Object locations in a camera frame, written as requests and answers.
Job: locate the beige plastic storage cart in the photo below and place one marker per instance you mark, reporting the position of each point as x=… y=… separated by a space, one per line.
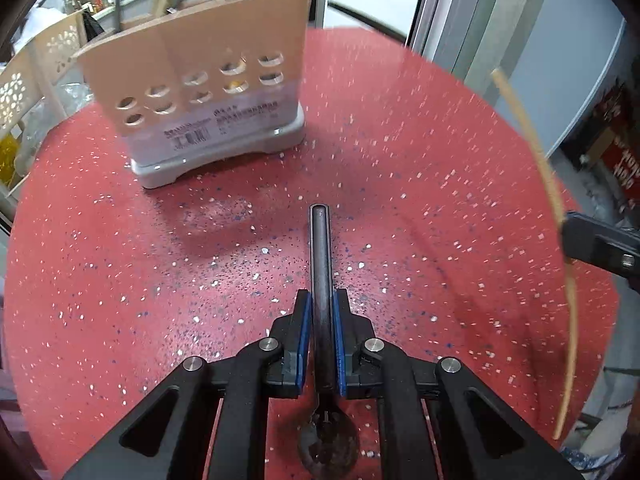
x=40 y=87

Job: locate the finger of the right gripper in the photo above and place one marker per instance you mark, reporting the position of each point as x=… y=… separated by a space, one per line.
x=606 y=247

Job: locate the black garment hanging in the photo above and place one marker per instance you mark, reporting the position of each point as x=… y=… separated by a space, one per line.
x=93 y=29

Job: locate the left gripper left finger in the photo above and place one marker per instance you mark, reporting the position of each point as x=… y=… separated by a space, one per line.
x=208 y=420

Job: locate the beige utensil holder caddy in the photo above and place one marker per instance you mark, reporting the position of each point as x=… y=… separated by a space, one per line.
x=215 y=80

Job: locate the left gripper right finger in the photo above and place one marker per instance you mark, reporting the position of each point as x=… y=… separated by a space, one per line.
x=436 y=420

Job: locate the black handle steel spoon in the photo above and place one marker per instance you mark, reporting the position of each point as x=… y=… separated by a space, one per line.
x=117 y=20

